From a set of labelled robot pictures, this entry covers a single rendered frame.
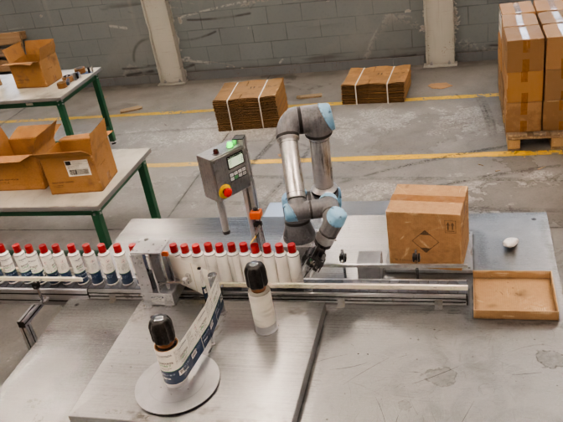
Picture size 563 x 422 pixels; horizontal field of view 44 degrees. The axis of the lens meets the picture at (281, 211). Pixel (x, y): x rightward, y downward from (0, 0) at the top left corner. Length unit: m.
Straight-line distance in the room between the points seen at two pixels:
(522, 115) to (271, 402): 3.92
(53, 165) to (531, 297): 2.85
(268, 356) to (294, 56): 5.96
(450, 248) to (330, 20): 5.40
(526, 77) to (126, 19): 4.94
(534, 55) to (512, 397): 3.62
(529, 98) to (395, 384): 3.66
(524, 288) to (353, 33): 5.50
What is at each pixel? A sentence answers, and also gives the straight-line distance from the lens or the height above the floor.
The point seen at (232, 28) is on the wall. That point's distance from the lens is 8.31.
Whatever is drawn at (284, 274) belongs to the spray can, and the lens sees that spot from 2.85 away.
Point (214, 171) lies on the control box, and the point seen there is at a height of 1.43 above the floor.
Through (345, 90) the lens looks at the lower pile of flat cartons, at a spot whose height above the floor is 0.15.
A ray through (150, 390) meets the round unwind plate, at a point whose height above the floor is 0.89.
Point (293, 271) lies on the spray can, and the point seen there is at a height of 0.97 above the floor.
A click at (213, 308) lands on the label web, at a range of 2.68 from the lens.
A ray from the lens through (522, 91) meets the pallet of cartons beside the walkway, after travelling 5.73.
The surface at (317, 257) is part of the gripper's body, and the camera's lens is 2.73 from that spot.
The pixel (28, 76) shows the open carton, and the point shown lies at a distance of 6.87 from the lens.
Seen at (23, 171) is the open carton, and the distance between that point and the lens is 4.63.
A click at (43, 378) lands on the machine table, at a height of 0.83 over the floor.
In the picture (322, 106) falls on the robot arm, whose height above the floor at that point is 1.53.
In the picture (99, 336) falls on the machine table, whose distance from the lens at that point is 3.01.
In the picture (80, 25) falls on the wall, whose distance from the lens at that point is 9.09.
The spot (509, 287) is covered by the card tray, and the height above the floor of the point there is 0.83.
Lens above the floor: 2.55
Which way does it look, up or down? 29 degrees down
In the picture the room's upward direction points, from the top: 10 degrees counter-clockwise
